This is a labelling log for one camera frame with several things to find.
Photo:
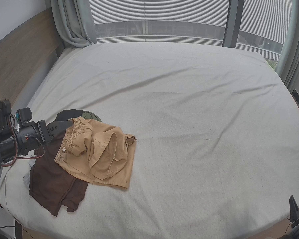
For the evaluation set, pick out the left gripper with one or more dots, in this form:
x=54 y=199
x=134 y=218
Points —
x=27 y=141

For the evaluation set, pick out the brown garment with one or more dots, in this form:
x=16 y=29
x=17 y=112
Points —
x=52 y=178

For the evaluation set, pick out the green garment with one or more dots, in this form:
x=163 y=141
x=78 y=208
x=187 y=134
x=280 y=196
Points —
x=92 y=114

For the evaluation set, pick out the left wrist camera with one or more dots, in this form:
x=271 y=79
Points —
x=25 y=114

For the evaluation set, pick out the pale grey garment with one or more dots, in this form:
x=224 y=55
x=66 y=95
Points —
x=27 y=180

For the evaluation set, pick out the tan shorts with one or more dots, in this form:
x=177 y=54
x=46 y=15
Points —
x=109 y=158

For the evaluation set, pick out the bed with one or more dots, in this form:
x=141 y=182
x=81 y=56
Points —
x=177 y=96

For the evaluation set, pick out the window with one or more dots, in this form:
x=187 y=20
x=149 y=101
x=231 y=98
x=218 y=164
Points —
x=164 y=9

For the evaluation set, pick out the black garment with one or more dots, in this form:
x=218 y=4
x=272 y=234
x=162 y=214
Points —
x=67 y=114

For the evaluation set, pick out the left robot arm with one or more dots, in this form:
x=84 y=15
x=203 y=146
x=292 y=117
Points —
x=0 y=116

